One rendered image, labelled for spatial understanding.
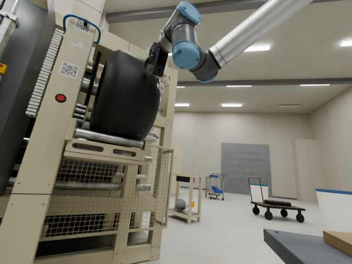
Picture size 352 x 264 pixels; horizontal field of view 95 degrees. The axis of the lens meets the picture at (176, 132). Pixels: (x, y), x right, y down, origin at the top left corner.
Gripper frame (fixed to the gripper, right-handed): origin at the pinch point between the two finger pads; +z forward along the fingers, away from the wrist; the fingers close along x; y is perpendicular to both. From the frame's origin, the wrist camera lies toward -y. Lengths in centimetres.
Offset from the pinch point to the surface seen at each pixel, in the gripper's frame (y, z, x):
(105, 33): 56, 41, 22
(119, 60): 3.0, 2.5, 14.2
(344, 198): -57, 12, -337
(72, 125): -31.5, 13.1, 26.1
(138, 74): -1.8, 0.9, 4.4
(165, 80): 50, 55, -40
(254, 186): -29, 252, -496
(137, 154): -39.0, 15.4, -5.4
